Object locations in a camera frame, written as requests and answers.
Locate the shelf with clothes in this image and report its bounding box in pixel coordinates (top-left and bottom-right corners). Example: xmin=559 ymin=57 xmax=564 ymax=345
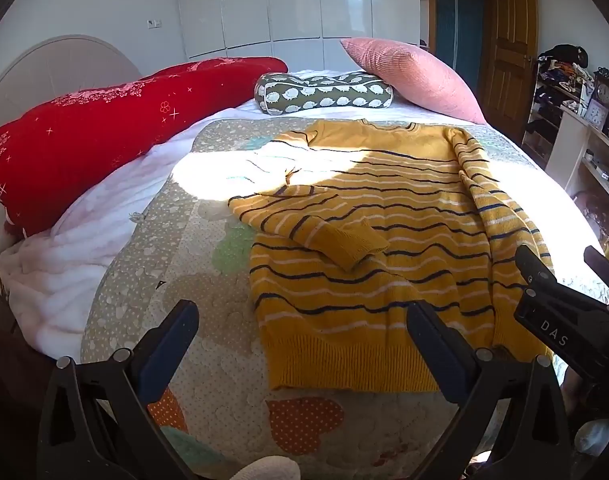
xmin=522 ymin=44 xmax=601 ymax=162

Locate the pink corduroy cushion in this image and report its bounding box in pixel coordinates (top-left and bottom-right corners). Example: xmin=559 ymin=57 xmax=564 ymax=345
xmin=341 ymin=37 xmax=487 ymax=125

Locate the brown wooden door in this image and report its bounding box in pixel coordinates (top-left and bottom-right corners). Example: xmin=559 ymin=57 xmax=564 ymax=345
xmin=483 ymin=0 xmax=539 ymax=142

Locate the green sheep print pillow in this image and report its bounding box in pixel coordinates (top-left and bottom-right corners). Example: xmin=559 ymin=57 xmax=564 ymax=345
xmin=254 ymin=72 xmax=394 ymax=117

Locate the yellow striped knit sweater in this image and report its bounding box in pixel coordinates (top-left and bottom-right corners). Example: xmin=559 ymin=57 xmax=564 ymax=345
xmin=228 ymin=119 xmax=555 ymax=393

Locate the small purple table clock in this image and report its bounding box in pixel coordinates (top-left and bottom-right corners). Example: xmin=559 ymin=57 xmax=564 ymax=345
xmin=586 ymin=100 xmax=608 ymax=128

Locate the white rounded headboard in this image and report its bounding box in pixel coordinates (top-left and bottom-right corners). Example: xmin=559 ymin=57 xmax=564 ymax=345
xmin=0 ymin=35 xmax=140 ymax=128

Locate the dark table clock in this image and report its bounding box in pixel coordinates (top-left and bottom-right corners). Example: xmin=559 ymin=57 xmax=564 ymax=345
xmin=593 ymin=71 xmax=609 ymax=113

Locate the white cabinet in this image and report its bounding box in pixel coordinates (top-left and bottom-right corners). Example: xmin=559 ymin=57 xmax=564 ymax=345
xmin=545 ymin=105 xmax=609 ymax=263

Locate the red patterned quilt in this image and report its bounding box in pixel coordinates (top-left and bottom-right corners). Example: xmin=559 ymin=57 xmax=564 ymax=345
xmin=0 ymin=56 xmax=289 ymax=238

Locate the white fleece blanket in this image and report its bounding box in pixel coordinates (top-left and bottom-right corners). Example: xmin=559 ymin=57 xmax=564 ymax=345
xmin=0 ymin=70 xmax=370 ymax=361

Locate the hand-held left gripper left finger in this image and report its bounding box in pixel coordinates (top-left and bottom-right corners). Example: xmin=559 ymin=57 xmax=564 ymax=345
xmin=37 ymin=299 xmax=200 ymax=480

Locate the white glossy wardrobe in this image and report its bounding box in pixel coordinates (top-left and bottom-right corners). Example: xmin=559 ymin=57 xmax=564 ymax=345
xmin=177 ymin=0 xmax=431 ymax=61

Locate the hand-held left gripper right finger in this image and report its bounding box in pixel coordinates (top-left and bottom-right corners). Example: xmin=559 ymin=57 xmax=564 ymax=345
xmin=407 ymin=300 xmax=578 ymax=480

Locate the person's right hand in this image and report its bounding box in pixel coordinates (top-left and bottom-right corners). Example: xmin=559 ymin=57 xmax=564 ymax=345
xmin=575 ymin=417 xmax=609 ymax=463

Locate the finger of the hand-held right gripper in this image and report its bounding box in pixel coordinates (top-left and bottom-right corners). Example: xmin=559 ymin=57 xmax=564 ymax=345
xmin=583 ymin=245 xmax=609 ymax=302
xmin=515 ymin=243 xmax=557 ymax=295

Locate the beige dotted patchwork quilt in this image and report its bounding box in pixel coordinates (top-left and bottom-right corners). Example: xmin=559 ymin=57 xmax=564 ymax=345
xmin=79 ymin=117 xmax=609 ymax=480

